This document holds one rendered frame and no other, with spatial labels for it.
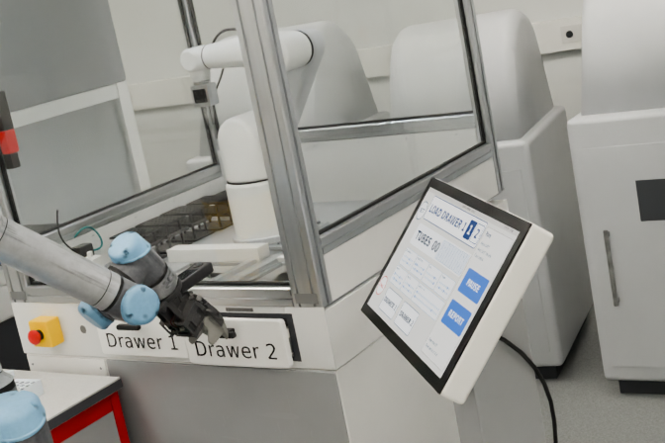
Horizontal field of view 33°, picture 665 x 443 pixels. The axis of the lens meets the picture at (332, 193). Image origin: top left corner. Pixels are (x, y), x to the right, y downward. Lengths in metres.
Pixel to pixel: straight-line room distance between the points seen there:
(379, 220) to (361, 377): 0.37
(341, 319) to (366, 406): 0.22
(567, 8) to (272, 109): 3.23
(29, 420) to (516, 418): 0.87
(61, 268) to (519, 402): 0.86
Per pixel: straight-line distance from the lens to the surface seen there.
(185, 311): 2.37
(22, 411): 2.06
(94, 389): 2.82
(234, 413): 2.68
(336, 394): 2.47
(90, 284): 2.09
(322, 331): 2.42
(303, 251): 2.38
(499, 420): 2.06
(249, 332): 2.49
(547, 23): 5.38
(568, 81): 5.45
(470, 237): 1.95
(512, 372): 2.04
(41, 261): 2.06
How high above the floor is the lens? 1.65
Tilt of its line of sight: 12 degrees down
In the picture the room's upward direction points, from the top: 11 degrees counter-clockwise
